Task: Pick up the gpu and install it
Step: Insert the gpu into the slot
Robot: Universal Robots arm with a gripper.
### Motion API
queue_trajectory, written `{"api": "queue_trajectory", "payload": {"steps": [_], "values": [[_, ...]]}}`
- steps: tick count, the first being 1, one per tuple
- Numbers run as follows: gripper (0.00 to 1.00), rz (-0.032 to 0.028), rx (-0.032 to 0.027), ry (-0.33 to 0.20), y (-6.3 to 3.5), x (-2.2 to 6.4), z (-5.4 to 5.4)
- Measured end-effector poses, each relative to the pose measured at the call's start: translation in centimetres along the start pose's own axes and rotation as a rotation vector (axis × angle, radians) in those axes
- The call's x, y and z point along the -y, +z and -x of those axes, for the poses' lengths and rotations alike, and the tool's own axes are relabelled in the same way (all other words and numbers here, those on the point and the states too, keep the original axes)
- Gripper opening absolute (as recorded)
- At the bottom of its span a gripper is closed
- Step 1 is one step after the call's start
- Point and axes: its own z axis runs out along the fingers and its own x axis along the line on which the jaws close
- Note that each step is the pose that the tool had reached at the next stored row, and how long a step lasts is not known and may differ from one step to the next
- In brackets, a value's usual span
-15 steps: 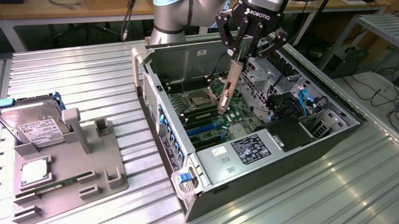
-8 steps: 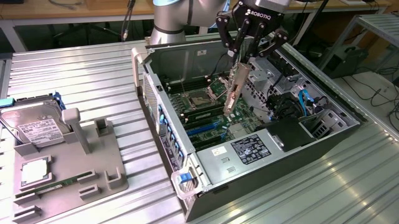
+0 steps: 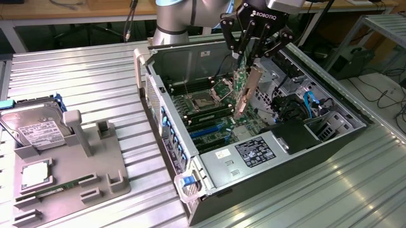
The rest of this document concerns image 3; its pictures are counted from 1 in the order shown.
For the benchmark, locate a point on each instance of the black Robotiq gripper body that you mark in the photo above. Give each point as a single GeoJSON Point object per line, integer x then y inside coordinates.
{"type": "Point", "coordinates": [260, 14]}

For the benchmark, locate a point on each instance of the green expansion card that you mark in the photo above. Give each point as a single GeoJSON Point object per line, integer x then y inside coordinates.
{"type": "Point", "coordinates": [252, 83]}

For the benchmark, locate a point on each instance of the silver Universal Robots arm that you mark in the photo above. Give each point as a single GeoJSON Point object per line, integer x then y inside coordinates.
{"type": "Point", "coordinates": [171, 21]}

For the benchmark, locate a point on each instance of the open metal socket cover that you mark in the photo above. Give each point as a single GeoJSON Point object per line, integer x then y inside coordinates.
{"type": "Point", "coordinates": [224, 89]}

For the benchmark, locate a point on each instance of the black RAM slot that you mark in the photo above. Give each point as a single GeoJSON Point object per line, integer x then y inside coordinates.
{"type": "Point", "coordinates": [208, 109]}
{"type": "Point", "coordinates": [190, 84]}

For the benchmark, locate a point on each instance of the thin metal locking lever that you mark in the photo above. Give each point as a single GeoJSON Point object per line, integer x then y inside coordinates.
{"type": "Point", "coordinates": [186, 89]}

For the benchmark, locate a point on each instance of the CPU socket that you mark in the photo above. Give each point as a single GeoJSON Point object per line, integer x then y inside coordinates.
{"type": "Point", "coordinates": [204, 102]}

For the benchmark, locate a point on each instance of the installed green RAM stick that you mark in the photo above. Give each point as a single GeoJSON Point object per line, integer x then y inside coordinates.
{"type": "Point", "coordinates": [209, 116]}

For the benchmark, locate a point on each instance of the metal disk bay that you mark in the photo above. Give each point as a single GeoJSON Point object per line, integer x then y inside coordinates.
{"type": "Point", "coordinates": [336, 126]}

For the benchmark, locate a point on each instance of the black plastic shroud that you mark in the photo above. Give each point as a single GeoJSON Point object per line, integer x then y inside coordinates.
{"type": "Point", "coordinates": [296, 135]}

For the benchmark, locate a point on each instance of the blue expansion slot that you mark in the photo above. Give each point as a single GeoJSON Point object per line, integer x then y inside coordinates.
{"type": "Point", "coordinates": [206, 130]}

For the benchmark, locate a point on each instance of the green motherboard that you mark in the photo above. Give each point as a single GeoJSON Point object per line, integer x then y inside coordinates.
{"type": "Point", "coordinates": [224, 134]}

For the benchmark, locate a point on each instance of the black expansion slot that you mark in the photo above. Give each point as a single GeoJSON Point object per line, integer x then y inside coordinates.
{"type": "Point", "coordinates": [212, 146]}

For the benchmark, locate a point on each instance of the wooden desk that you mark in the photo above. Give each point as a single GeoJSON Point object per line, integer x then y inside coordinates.
{"type": "Point", "coordinates": [63, 13]}

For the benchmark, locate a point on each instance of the grey power supply with label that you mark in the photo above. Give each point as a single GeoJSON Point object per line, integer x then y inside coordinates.
{"type": "Point", "coordinates": [226, 168]}

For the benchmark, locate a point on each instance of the blue disk caddy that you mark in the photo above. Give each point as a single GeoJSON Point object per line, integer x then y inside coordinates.
{"type": "Point", "coordinates": [59, 102]}

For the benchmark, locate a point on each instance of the clear latch with blue tab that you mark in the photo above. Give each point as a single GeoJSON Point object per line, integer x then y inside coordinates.
{"type": "Point", "coordinates": [188, 187]}

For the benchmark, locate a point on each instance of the open black PC case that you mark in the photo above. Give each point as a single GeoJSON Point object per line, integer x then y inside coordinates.
{"type": "Point", "coordinates": [285, 209]}

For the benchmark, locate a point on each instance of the silver hard disk with label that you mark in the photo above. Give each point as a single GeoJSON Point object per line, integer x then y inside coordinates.
{"type": "Point", "coordinates": [35, 128]}

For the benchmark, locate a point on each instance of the grey parts rack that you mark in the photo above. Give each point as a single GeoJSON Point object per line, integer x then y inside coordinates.
{"type": "Point", "coordinates": [70, 166]}

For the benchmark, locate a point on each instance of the loose green RAM stick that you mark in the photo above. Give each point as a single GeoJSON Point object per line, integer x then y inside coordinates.
{"type": "Point", "coordinates": [57, 188]}

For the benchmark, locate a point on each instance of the silver CPU chip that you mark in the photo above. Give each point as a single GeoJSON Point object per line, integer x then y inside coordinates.
{"type": "Point", "coordinates": [37, 175]}

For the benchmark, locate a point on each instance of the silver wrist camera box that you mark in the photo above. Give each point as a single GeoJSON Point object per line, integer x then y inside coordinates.
{"type": "Point", "coordinates": [284, 4]}

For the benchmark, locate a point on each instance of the grey metal shelf frame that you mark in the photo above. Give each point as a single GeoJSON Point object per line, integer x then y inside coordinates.
{"type": "Point", "coordinates": [384, 26]}

